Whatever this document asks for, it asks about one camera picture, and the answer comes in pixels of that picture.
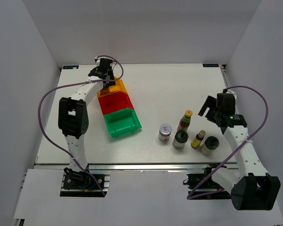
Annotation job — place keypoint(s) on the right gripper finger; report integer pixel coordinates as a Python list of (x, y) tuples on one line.
[(210, 115), (209, 103)]

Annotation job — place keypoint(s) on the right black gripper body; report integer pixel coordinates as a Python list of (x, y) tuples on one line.
[(218, 111)]

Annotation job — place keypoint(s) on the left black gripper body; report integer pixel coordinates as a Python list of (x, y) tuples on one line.
[(111, 75)]

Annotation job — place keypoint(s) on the white lid sauce jar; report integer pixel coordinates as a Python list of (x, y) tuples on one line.
[(165, 131)]

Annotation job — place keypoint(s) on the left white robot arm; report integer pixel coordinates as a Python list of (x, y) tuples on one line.
[(72, 111)]

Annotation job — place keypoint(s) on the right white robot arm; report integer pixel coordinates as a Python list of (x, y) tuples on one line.
[(254, 189)]

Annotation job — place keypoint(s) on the yellow plastic bin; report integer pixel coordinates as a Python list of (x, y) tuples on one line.
[(119, 86)]

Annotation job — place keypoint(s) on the red plastic bin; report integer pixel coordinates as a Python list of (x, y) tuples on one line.
[(115, 102)]

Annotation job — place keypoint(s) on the black lid white spice jar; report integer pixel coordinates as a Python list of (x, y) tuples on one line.
[(210, 144)]

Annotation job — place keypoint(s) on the green label sauce bottle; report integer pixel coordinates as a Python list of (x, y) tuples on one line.
[(185, 120)]

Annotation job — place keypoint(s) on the yellow label small bottle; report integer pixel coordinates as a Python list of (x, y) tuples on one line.
[(198, 139)]

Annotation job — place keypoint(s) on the right blue table sticker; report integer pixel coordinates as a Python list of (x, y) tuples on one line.
[(210, 65)]

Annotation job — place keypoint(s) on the blue table sticker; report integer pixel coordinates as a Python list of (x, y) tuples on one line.
[(210, 65), (70, 67)]

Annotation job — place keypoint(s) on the black lid spice grinder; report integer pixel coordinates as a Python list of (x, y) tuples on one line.
[(180, 139)]

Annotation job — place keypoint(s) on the left blue table sticker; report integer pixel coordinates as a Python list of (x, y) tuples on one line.
[(70, 67)]

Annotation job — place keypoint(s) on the green plastic bin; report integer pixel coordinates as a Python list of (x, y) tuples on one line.
[(122, 122)]

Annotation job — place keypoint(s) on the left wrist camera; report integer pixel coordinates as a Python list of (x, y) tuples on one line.
[(103, 61)]

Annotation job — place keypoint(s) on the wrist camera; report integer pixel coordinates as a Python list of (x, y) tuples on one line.
[(103, 61), (228, 91)]

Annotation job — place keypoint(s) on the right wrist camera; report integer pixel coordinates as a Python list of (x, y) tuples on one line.
[(228, 91)]

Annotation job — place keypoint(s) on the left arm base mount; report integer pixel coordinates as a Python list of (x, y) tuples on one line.
[(80, 184)]

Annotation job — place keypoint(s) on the aluminium table frame rail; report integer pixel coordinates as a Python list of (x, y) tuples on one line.
[(136, 166)]

